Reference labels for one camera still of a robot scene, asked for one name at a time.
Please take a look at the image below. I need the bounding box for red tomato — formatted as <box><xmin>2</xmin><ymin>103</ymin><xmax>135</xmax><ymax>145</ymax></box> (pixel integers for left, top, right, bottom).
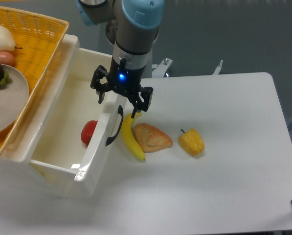
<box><xmin>81</xmin><ymin>120</ymin><xmax>98</xmax><ymax>146</ymax></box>

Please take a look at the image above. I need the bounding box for white robot base bracket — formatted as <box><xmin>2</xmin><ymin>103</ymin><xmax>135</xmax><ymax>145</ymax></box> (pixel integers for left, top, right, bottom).
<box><xmin>152</xmin><ymin>58</ymin><xmax>173</xmax><ymax>78</ymax></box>

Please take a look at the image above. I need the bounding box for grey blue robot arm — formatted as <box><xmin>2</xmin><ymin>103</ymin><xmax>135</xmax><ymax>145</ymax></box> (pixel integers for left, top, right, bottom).
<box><xmin>77</xmin><ymin>0</ymin><xmax>165</xmax><ymax>118</ymax></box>

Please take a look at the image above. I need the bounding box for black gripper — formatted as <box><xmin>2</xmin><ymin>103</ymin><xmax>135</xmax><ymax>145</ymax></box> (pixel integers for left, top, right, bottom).
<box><xmin>90</xmin><ymin>57</ymin><xmax>154</xmax><ymax>118</ymax></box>

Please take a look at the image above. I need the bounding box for yellow banana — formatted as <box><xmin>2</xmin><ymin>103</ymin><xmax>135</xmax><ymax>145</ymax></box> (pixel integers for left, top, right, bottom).
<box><xmin>120</xmin><ymin>113</ymin><xmax>145</xmax><ymax>162</ymax></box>

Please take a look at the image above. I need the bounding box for pink peach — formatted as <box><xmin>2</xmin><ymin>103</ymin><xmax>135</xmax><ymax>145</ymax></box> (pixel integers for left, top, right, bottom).
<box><xmin>0</xmin><ymin>51</ymin><xmax>16</xmax><ymax>66</ymax></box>

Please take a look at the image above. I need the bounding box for black top drawer handle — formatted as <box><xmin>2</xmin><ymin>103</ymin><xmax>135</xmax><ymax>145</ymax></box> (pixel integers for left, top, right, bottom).
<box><xmin>106</xmin><ymin>105</ymin><xmax>124</xmax><ymax>146</ymax></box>

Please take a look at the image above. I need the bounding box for white pear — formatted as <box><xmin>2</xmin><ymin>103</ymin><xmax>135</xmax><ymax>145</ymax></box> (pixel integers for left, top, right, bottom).
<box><xmin>0</xmin><ymin>25</ymin><xmax>16</xmax><ymax>51</ymax></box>

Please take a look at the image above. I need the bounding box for yellow bell pepper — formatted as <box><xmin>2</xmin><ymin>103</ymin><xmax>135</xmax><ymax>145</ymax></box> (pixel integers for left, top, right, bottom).
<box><xmin>178</xmin><ymin>128</ymin><xmax>205</xmax><ymax>156</ymax></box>

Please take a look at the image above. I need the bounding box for white drawer cabinet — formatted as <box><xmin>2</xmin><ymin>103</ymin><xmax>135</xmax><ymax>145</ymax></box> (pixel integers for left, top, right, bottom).
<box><xmin>0</xmin><ymin>35</ymin><xmax>79</xmax><ymax>197</ymax></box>

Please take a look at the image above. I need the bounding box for grey round plate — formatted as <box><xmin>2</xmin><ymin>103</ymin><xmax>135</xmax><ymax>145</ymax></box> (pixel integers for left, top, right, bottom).
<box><xmin>0</xmin><ymin>65</ymin><xmax>29</xmax><ymax>133</ymax></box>

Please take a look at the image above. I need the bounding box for brown pastry turnover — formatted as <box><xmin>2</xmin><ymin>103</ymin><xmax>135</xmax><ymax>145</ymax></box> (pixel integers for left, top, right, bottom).
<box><xmin>134</xmin><ymin>123</ymin><xmax>173</xmax><ymax>153</ymax></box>

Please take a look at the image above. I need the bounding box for yellow woven basket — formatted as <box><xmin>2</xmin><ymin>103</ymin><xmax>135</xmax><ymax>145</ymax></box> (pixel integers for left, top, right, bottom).
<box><xmin>0</xmin><ymin>6</ymin><xmax>69</xmax><ymax>156</ymax></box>

